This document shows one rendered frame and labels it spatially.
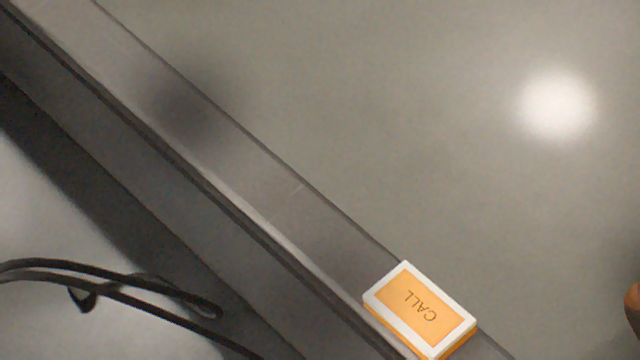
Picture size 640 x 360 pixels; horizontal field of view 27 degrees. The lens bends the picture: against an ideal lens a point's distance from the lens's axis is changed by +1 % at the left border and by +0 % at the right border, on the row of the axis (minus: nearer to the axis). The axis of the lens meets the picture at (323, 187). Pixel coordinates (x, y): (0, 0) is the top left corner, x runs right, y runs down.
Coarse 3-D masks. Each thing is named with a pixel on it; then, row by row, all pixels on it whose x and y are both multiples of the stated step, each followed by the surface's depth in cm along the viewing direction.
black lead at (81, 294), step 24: (0, 264) 62; (24, 264) 63; (48, 264) 64; (72, 264) 65; (72, 288) 83; (96, 288) 65; (144, 288) 71; (168, 288) 73; (168, 312) 69; (216, 312) 80; (216, 336) 72
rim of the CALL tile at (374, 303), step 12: (408, 264) 67; (420, 276) 67; (372, 288) 67; (432, 288) 66; (372, 300) 66; (444, 300) 66; (384, 312) 66; (396, 324) 65; (468, 324) 65; (408, 336) 65; (456, 336) 65; (420, 348) 65; (432, 348) 64; (444, 348) 64
